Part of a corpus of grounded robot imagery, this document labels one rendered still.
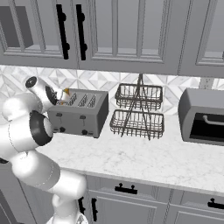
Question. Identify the grey wall socket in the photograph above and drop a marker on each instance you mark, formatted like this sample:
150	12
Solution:
206	83

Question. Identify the grey bread box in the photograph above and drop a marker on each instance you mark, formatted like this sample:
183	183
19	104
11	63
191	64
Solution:
192	108

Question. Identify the dark toaster lever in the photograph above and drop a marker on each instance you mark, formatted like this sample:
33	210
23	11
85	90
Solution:
59	115
82	117

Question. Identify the grey wall cupboard door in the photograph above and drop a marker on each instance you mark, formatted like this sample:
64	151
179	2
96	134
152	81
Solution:
38	32
131	32
207	35

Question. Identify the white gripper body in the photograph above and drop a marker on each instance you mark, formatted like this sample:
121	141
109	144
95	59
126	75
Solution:
63	97

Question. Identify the orange-brown bread slice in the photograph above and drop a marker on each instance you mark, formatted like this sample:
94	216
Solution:
66	91

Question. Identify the grey four-slot toaster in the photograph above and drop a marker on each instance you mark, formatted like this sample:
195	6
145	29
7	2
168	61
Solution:
74	121

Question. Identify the grey base cupboard door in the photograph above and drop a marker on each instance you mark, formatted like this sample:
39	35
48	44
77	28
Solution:
35	204
195	217
128	211

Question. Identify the grey drawer front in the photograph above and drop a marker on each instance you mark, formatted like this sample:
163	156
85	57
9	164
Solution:
192	201
151	191

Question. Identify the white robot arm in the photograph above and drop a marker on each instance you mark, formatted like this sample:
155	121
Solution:
32	163

